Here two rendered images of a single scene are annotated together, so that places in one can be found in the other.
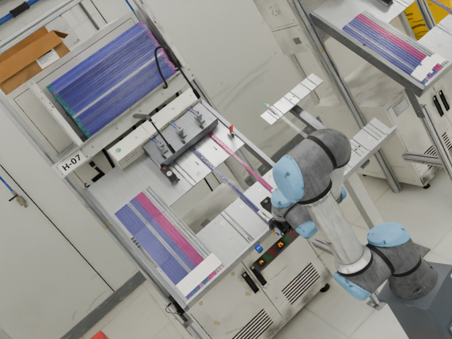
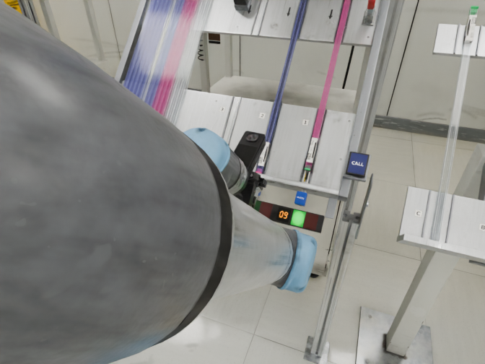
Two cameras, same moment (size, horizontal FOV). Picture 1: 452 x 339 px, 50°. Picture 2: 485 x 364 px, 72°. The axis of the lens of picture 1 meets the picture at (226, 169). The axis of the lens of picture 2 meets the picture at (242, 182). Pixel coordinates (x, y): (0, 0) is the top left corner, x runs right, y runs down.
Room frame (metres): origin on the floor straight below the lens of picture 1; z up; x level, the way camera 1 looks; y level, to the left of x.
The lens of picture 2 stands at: (1.20, -0.38, 1.18)
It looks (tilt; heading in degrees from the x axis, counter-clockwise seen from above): 36 degrees down; 36
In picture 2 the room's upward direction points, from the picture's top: straight up
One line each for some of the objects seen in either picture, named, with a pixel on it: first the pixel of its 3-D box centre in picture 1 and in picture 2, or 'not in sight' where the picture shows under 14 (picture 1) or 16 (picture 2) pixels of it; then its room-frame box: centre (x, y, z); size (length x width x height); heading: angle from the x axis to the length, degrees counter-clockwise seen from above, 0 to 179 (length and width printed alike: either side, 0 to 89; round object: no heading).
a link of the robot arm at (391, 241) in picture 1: (391, 246); not in sight; (1.23, -0.29, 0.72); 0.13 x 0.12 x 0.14; 102
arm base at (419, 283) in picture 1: (407, 271); not in sight; (1.23, -0.29, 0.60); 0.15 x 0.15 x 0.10
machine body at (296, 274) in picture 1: (234, 269); (270, 169); (2.33, 0.28, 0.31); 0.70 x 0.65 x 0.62; 105
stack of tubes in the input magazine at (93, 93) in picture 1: (113, 79); not in sight; (2.23, 0.19, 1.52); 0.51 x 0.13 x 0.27; 105
